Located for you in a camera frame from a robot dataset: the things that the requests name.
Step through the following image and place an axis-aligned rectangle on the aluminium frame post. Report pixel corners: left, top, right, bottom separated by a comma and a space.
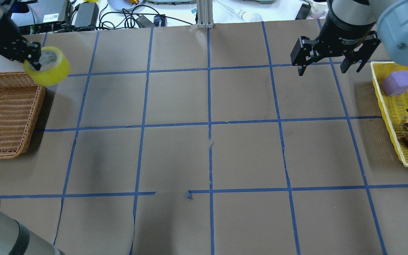
196, 0, 214, 29

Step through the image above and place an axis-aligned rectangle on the blue bowl with orange item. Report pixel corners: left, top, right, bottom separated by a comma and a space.
107, 0, 144, 12

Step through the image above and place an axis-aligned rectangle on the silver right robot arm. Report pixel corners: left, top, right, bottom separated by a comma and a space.
290, 0, 408, 76

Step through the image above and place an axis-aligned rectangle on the brown wicker basket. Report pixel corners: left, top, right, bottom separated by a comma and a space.
0, 72, 46, 160

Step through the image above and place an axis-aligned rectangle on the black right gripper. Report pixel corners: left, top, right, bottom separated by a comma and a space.
290, 21, 381, 77

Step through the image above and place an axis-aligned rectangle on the purple foam cube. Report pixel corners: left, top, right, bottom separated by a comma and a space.
381, 70, 408, 96

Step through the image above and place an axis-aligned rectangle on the black power adapter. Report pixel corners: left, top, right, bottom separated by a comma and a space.
295, 3, 312, 20

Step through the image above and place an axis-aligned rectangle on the yellow plastic basket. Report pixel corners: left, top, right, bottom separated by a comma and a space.
370, 61, 408, 167

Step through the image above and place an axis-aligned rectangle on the yellow tape roll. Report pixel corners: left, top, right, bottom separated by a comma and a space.
23, 46, 71, 86

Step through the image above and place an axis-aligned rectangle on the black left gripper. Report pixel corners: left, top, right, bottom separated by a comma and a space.
0, 36, 41, 70

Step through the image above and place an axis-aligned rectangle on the white light bulb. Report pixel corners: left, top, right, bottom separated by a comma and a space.
216, 0, 263, 22

